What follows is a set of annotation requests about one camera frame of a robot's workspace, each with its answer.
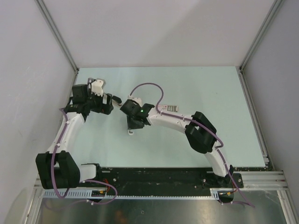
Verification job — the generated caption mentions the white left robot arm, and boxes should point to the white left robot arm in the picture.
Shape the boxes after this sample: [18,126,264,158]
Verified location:
[36,79,122,189]

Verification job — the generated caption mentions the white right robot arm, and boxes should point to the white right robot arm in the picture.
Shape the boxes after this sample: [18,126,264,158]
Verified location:
[120,99,233,187]

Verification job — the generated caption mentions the red white staple box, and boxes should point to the red white staple box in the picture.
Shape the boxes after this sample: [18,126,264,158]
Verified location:
[158,105,178,112]

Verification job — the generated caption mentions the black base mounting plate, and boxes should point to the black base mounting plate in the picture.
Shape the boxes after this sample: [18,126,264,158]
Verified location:
[93,167,244,195]

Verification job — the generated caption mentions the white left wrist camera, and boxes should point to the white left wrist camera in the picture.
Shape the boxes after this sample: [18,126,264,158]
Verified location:
[87,78,106,97]

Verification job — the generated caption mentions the grey slotted cable duct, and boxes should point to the grey slotted cable duct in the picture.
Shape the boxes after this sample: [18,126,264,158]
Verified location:
[42,189,219,200]

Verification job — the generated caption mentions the aluminium frame rail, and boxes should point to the aluminium frame rail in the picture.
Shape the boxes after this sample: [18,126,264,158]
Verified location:
[236,171,288,190]

